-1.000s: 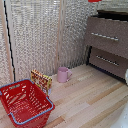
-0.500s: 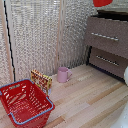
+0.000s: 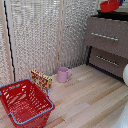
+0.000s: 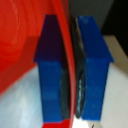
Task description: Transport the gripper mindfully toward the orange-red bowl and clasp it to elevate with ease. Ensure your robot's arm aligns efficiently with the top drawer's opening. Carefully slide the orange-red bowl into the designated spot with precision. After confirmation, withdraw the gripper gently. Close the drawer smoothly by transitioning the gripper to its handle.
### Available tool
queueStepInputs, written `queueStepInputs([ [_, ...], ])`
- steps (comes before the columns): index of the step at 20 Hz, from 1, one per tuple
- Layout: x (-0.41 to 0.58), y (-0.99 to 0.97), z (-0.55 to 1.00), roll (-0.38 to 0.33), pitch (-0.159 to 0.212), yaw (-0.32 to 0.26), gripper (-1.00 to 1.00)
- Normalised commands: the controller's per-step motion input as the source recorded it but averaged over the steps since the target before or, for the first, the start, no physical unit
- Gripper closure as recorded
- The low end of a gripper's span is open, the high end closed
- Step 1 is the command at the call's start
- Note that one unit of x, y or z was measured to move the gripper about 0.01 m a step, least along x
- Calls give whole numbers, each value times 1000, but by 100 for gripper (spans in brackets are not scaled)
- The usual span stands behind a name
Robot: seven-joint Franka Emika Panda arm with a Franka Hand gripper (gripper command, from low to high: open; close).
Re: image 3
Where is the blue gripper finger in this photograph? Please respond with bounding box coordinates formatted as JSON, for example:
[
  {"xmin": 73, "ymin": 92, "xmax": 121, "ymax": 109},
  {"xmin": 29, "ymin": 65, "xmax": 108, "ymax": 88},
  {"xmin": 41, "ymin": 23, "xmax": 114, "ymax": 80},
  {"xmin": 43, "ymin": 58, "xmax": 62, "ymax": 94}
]
[{"xmin": 119, "ymin": 0, "xmax": 125, "ymax": 6}]

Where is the brown drawer cabinet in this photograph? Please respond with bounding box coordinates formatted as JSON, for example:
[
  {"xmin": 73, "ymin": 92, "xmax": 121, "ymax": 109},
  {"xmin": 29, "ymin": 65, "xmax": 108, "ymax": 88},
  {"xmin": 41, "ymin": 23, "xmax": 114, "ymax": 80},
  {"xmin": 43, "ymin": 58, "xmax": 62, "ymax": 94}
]
[{"xmin": 82, "ymin": 9, "xmax": 128, "ymax": 82}]

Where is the pink mug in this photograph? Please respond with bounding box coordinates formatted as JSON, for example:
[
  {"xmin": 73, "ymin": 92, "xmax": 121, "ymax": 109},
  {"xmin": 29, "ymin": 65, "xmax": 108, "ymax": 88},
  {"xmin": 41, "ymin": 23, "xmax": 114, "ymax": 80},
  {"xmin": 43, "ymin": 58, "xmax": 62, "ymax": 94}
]
[{"xmin": 56, "ymin": 66, "xmax": 73, "ymax": 84}]

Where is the woven folding screen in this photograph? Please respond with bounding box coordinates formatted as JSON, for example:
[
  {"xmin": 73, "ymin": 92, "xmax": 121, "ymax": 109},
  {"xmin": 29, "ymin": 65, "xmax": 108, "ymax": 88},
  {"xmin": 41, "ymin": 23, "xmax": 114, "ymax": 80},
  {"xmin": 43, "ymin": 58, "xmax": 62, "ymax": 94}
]
[{"xmin": 0, "ymin": 0, "xmax": 101, "ymax": 88}]

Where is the colourful patterned box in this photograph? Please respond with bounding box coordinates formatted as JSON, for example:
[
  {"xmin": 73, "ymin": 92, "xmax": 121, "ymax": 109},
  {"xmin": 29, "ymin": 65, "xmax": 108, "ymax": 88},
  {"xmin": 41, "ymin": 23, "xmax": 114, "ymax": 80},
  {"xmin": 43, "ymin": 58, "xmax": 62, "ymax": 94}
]
[{"xmin": 30, "ymin": 69, "xmax": 54, "ymax": 96}]

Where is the red shopping basket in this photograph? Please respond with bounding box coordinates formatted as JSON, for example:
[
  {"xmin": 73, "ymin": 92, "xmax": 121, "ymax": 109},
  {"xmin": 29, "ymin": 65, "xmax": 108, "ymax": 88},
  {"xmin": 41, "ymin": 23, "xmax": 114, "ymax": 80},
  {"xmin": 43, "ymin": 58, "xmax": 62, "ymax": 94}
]
[{"xmin": 0, "ymin": 78, "xmax": 56, "ymax": 128}]

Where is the long silver drawer handle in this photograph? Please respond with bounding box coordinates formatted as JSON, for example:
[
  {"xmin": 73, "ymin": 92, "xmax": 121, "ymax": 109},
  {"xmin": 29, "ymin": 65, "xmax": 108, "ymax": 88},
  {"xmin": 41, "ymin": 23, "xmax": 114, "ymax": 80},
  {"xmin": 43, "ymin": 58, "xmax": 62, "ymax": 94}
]
[{"xmin": 91, "ymin": 32, "xmax": 120, "ymax": 42}]

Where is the short silver drawer handle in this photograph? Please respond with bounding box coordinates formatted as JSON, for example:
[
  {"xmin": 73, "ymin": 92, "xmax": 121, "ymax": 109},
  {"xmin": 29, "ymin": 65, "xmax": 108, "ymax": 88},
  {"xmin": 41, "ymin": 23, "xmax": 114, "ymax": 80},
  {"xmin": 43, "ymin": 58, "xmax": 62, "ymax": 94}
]
[{"xmin": 95, "ymin": 54, "xmax": 120, "ymax": 67}]

